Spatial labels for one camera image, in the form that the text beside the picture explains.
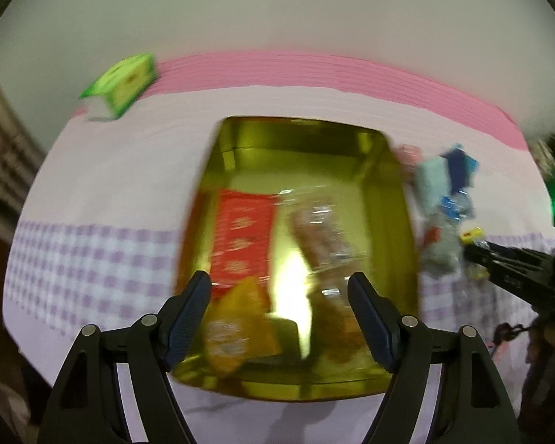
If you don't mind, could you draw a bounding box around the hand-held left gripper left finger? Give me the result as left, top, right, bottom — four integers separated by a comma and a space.
37, 270, 212, 444

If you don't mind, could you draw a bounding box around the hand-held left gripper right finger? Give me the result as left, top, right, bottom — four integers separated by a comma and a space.
347, 272, 522, 444

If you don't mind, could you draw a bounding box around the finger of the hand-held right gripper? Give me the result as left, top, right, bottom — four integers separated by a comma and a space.
485, 242, 555, 269
465, 245, 555, 303

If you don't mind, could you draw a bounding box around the small yellow candy packet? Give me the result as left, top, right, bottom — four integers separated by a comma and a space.
460, 226, 486, 246

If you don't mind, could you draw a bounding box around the orange snack packet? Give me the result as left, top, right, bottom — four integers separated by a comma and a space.
203, 276, 283, 377

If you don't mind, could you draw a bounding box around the blue clear cookie packet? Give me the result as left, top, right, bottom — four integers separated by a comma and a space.
437, 189, 477, 232

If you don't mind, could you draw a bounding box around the clear brown snack packet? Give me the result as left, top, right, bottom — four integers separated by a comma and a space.
280, 189, 371, 273

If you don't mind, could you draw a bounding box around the red snack packet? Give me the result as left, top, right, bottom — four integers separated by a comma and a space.
210, 188, 278, 301

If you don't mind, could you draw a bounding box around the gold metal tin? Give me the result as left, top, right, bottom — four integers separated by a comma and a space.
170, 115, 421, 402

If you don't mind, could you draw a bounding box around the clear packet with red mark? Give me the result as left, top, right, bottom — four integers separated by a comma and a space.
421, 226, 463, 280

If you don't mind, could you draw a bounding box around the light blue snack packet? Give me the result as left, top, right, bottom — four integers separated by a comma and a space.
416, 157, 449, 223

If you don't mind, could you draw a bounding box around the dark blue snack packet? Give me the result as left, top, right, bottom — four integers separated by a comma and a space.
441, 147, 465, 195

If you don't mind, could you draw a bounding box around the pink floral snack packet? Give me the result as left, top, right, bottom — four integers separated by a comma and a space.
394, 144, 421, 181

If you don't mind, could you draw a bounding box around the pink checked tablecloth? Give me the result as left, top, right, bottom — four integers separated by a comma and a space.
2, 53, 555, 444

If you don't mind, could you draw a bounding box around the green tissue pack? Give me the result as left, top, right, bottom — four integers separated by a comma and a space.
78, 53, 159, 121

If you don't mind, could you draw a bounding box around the beige ridged post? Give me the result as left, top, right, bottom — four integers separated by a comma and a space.
0, 55, 47, 241

